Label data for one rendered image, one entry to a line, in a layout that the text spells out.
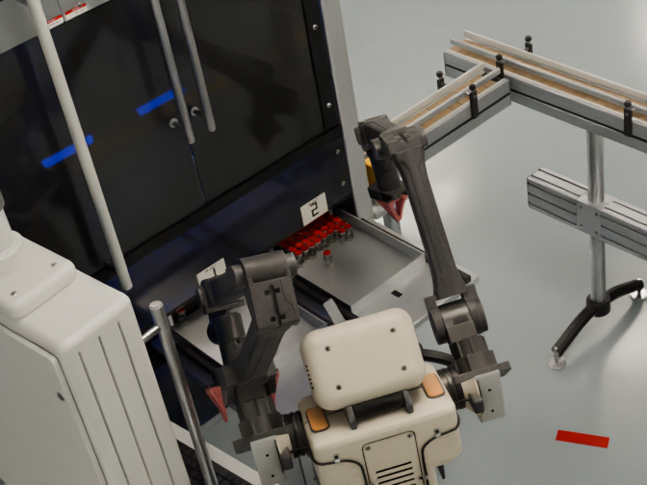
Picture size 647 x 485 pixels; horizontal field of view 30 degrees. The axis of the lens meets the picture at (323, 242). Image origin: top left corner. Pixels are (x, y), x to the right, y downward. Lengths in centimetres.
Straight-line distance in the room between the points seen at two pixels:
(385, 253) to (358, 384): 102
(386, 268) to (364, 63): 282
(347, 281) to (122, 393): 104
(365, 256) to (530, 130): 214
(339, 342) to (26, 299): 56
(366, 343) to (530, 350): 198
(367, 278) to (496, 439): 96
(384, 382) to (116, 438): 50
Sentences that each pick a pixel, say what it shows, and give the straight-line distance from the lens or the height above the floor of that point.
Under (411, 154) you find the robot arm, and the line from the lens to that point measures 241.
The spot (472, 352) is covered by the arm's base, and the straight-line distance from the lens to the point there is 235.
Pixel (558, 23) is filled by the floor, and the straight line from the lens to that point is 600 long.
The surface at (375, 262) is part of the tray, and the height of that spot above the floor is 88.
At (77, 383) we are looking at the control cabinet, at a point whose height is 146.
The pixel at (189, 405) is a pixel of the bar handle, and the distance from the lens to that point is 237.
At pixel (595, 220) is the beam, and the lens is 385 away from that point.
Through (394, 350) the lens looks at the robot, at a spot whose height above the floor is 134.
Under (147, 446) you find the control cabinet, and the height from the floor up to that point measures 123.
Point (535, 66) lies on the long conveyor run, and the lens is 380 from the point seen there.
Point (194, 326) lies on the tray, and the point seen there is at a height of 88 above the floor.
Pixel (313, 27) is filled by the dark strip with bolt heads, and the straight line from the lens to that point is 294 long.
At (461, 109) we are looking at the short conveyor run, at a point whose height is 93.
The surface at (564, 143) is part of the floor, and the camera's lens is 511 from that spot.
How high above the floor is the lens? 284
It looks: 37 degrees down
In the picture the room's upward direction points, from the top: 11 degrees counter-clockwise
